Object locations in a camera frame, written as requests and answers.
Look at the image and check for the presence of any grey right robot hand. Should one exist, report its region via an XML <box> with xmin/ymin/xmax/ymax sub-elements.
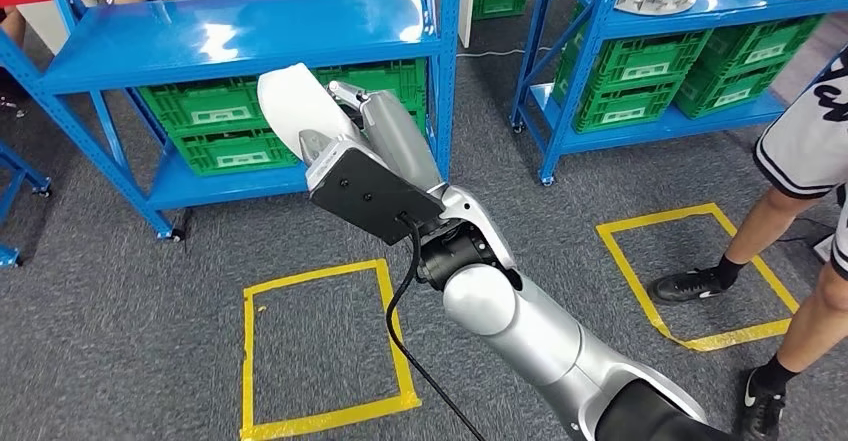
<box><xmin>297</xmin><ymin>80</ymin><xmax>446</xmax><ymax>194</ymax></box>

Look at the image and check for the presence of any white curved plastic part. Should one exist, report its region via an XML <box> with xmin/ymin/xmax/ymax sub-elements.
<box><xmin>256</xmin><ymin>61</ymin><xmax>367</xmax><ymax>162</ymax></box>

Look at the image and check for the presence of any yellow floor tape square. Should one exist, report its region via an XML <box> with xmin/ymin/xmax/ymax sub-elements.
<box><xmin>594</xmin><ymin>202</ymin><xmax>802</xmax><ymax>354</ymax></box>
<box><xmin>239</xmin><ymin>258</ymin><xmax>423</xmax><ymax>441</ymax></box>

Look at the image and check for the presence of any person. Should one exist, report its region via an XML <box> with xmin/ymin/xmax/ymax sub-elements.
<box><xmin>645</xmin><ymin>45</ymin><xmax>848</xmax><ymax>441</ymax></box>

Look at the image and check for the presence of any black and pale wrist camera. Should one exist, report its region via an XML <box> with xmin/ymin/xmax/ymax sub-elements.
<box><xmin>303</xmin><ymin>138</ymin><xmax>448</xmax><ymax>248</ymax></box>

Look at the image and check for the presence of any white floor cable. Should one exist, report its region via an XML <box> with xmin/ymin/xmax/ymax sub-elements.
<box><xmin>455</xmin><ymin>45</ymin><xmax>552</xmax><ymax>60</ymax></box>

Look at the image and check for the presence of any black camera cable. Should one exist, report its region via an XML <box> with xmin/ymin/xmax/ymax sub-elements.
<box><xmin>384</xmin><ymin>211</ymin><xmax>490</xmax><ymax>441</ymax></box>

